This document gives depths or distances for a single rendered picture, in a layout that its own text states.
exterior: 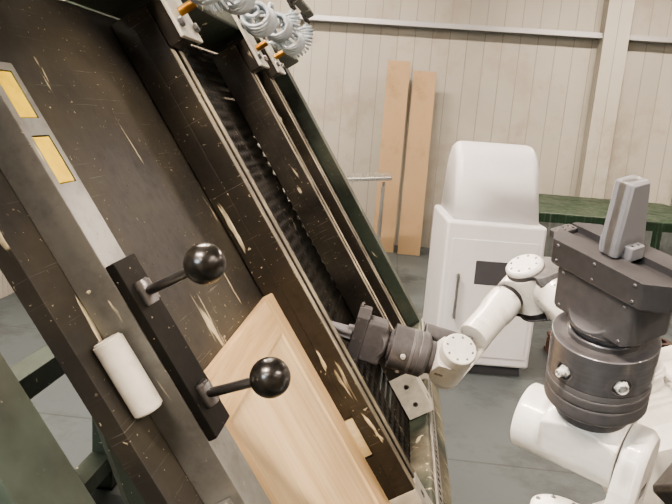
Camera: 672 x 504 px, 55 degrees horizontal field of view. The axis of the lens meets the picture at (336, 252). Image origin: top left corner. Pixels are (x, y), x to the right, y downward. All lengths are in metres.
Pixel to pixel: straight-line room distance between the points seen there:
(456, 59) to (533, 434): 8.19
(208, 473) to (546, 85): 8.39
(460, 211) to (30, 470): 4.02
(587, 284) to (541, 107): 8.32
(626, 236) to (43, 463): 0.45
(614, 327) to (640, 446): 0.13
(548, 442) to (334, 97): 8.18
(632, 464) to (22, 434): 0.48
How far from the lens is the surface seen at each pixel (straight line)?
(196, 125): 1.12
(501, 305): 1.35
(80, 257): 0.66
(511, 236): 4.36
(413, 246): 8.24
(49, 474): 0.48
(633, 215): 0.54
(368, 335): 1.24
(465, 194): 4.39
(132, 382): 0.64
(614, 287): 0.54
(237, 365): 0.86
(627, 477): 0.64
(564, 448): 0.65
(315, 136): 2.47
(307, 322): 1.13
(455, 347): 1.23
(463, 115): 8.71
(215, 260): 0.57
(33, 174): 0.67
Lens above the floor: 1.68
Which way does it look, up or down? 12 degrees down
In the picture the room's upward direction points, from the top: 4 degrees clockwise
